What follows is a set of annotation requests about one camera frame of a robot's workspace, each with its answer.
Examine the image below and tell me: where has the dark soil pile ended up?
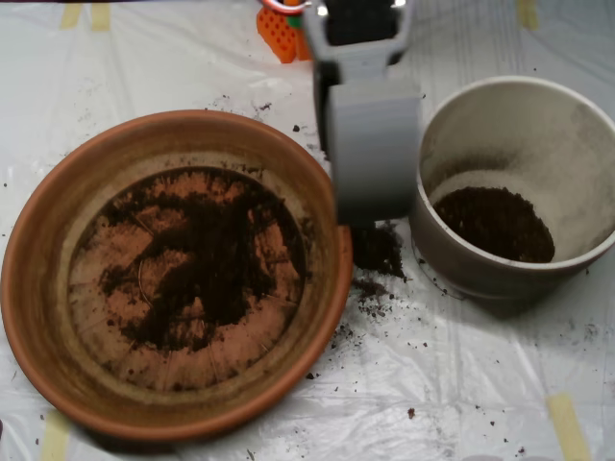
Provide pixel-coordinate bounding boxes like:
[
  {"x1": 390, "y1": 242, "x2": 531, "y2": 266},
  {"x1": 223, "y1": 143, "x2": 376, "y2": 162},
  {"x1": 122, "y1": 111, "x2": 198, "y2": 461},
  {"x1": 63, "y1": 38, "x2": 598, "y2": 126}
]
[{"x1": 98, "y1": 191, "x2": 308, "y2": 352}]

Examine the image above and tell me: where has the large spilled soil heap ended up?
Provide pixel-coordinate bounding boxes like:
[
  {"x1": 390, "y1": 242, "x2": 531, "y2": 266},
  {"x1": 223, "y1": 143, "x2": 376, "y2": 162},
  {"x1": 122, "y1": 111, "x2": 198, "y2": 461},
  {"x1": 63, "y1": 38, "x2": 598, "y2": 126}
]
[{"x1": 353, "y1": 224, "x2": 407, "y2": 279}]

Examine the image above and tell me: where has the small spilled soil clump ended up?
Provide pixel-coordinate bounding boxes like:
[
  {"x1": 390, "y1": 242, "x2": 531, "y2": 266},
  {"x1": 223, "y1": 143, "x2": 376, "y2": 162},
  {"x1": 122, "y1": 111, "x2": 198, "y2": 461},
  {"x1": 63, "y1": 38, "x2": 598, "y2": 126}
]
[{"x1": 355, "y1": 277, "x2": 391, "y2": 302}]

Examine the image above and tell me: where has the white round plant pot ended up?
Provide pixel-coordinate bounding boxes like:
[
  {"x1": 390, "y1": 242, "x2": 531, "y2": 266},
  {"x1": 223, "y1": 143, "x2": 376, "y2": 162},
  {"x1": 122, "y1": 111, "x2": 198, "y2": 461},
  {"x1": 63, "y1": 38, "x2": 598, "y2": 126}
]
[{"x1": 410, "y1": 75, "x2": 615, "y2": 303}]

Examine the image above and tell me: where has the terracotta plant saucer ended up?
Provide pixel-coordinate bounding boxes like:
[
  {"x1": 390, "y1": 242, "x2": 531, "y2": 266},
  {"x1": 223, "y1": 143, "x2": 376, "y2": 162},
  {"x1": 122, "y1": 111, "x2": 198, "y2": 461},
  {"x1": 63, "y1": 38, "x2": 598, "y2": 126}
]
[{"x1": 0, "y1": 109, "x2": 356, "y2": 443}]

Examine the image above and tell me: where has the beige masking tape strip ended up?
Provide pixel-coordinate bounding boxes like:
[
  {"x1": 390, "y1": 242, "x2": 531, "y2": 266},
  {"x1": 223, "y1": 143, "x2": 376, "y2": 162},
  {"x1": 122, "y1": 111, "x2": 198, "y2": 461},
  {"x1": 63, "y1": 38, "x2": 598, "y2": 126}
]
[
  {"x1": 60, "y1": 3, "x2": 83, "y2": 30},
  {"x1": 38, "y1": 410, "x2": 72, "y2": 461},
  {"x1": 546, "y1": 392, "x2": 591, "y2": 461},
  {"x1": 90, "y1": 2, "x2": 112, "y2": 33},
  {"x1": 515, "y1": 0, "x2": 539, "y2": 30}
]

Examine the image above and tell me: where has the clear plastic cover sheet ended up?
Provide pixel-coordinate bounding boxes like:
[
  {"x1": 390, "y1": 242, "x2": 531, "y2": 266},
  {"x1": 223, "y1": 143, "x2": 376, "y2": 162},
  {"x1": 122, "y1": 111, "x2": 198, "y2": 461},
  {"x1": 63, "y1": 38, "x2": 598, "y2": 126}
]
[{"x1": 0, "y1": 0, "x2": 615, "y2": 461}]

